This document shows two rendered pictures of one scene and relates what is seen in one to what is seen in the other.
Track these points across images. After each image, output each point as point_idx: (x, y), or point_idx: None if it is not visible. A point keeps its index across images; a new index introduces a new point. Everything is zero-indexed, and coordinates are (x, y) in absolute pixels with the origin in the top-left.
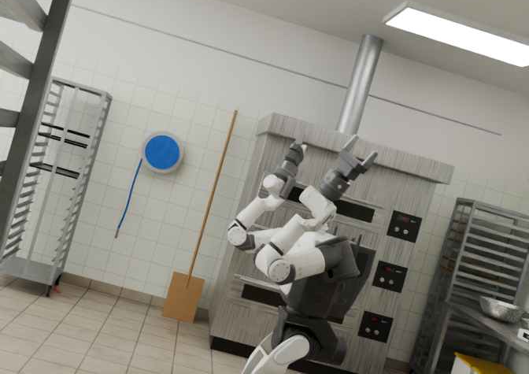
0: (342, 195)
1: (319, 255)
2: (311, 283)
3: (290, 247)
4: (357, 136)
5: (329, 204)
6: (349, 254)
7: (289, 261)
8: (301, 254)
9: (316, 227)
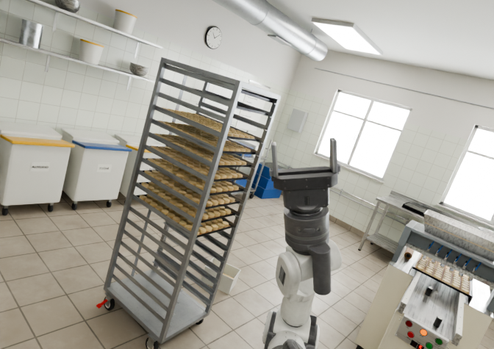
0: (288, 237)
1: (275, 344)
2: None
3: (282, 308)
4: (331, 139)
5: (288, 250)
6: None
7: (279, 332)
8: (286, 337)
9: (276, 281)
